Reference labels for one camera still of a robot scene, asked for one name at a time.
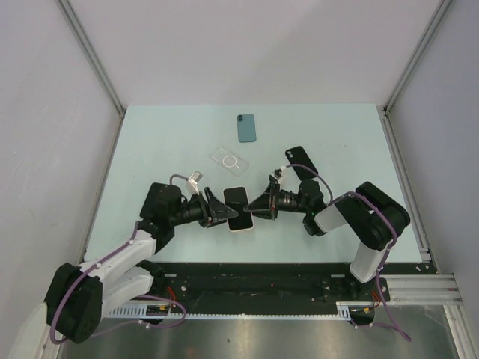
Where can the black phone screen up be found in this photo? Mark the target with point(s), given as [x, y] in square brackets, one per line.
[162, 201]

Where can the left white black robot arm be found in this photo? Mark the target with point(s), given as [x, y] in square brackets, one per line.
[79, 296]

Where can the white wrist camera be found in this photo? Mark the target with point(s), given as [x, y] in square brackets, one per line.
[278, 175]
[192, 183]

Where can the white slotted cable duct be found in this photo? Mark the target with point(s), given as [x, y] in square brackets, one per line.
[311, 311]

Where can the aluminium corner post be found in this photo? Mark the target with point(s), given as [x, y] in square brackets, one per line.
[75, 24]
[418, 53]

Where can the teal blue phone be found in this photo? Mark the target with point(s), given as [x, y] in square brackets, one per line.
[246, 128]

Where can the left aluminium corner post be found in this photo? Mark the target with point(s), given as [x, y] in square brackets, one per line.
[75, 24]

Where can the black phone camera side up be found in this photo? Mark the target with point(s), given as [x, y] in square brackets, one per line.
[301, 163]

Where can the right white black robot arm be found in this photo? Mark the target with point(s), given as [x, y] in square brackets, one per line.
[375, 218]

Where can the clear magsafe phone case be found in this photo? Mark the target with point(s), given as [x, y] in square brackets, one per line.
[230, 161]

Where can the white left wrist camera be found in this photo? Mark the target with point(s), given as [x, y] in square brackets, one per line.
[192, 183]

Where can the aluminium frame rail front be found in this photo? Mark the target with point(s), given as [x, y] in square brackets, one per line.
[423, 289]

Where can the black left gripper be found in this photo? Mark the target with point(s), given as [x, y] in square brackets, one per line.
[219, 211]

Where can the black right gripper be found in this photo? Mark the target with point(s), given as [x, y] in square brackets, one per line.
[262, 206]

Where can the black phone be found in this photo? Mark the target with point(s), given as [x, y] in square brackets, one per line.
[238, 209]

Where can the beige phone case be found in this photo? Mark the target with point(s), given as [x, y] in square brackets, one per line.
[239, 231]

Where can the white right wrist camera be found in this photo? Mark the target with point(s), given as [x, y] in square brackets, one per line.
[278, 175]

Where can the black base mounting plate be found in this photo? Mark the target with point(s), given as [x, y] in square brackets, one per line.
[234, 286]

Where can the right aluminium corner post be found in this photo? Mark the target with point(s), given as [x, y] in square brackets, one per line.
[418, 53]

